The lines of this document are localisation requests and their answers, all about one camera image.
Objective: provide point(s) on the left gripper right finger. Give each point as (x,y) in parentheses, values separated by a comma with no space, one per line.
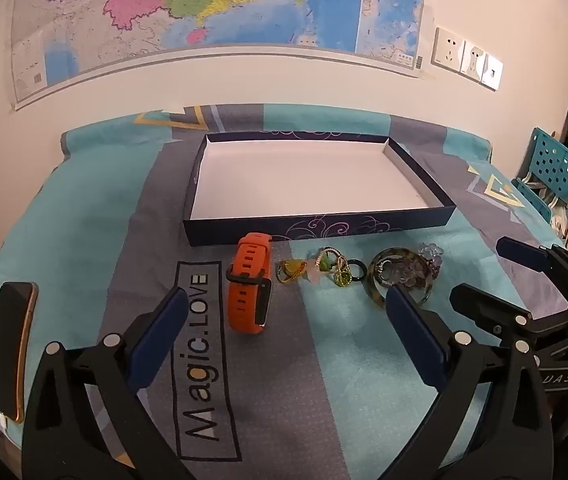
(513,438)

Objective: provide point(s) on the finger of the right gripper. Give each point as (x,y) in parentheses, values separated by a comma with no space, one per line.
(533,258)
(488,312)

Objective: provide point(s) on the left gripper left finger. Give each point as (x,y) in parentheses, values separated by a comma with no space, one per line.
(61,438)

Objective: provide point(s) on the tortoiseshell bangle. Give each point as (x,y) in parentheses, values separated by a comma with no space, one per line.
(400,266)

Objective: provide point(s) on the orange smart watch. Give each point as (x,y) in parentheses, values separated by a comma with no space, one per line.
(249,277)

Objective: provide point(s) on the blue perforated plastic chair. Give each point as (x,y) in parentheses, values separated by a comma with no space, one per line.
(545,184)

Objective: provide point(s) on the black smartphone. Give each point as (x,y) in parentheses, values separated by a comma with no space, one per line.
(17,302)

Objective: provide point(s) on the teal grey bedsheet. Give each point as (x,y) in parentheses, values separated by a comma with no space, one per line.
(326,390)

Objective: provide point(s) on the navy shallow box tray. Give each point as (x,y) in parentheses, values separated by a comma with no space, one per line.
(307,186)

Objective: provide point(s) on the white wall switch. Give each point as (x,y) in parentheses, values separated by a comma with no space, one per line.
(492,73)

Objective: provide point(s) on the white wall socket middle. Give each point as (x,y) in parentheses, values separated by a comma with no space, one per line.
(473,61)

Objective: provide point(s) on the white wall socket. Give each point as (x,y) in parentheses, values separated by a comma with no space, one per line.
(473,61)
(448,50)

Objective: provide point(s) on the wall map poster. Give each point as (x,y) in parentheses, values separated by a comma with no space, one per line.
(53,41)

